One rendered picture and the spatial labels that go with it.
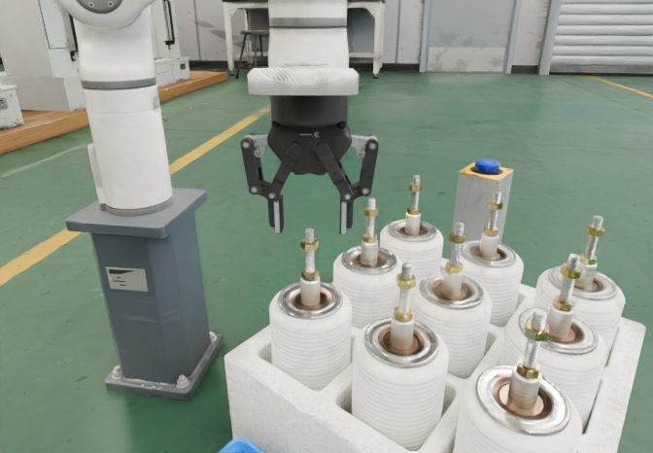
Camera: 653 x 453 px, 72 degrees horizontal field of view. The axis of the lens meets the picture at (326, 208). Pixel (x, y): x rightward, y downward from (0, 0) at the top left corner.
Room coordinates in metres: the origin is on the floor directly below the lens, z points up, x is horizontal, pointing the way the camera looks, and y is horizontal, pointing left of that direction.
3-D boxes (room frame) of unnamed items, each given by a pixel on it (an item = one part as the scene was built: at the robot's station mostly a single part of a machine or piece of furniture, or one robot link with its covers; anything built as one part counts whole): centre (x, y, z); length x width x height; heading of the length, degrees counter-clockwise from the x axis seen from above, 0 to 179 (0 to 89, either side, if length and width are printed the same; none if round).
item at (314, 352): (0.44, 0.02, 0.16); 0.10 x 0.10 x 0.18
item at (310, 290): (0.44, 0.02, 0.26); 0.02 x 0.02 x 0.03
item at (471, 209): (0.73, -0.27, 0.16); 0.07 x 0.07 x 0.31; 51
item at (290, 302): (0.44, 0.02, 0.25); 0.08 x 0.08 x 0.01
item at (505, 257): (0.55, -0.22, 0.25); 0.08 x 0.08 x 0.01
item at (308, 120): (0.44, 0.02, 0.45); 0.08 x 0.08 x 0.09
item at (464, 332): (0.46, -0.15, 0.16); 0.10 x 0.10 x 0.18
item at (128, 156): (0.61, 0.27, 0.39); 0.09 x 0.09 x 0.17; 80
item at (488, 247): (0.55, -0.22, 0.26); 0.02 x 0.02 x 0.03
